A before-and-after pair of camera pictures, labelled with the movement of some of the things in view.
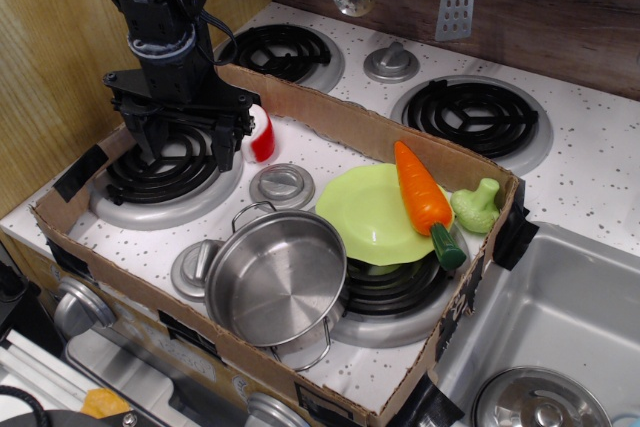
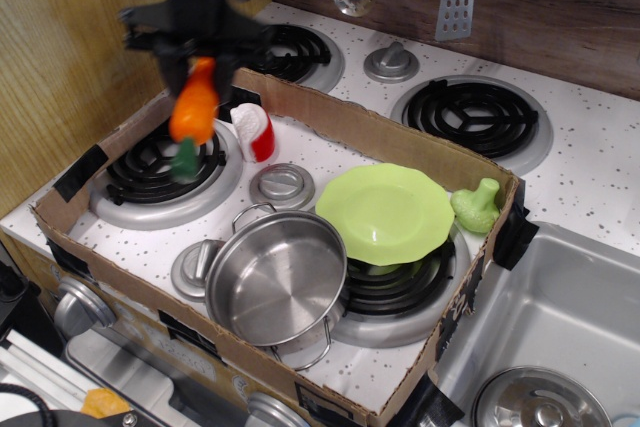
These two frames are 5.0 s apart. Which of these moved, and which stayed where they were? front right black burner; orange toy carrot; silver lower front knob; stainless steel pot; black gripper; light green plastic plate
Moved: orange toy carrot; black gripper
Stayed: silver lower front knob; stainless steel pot; front right black burner; light green plastic plate
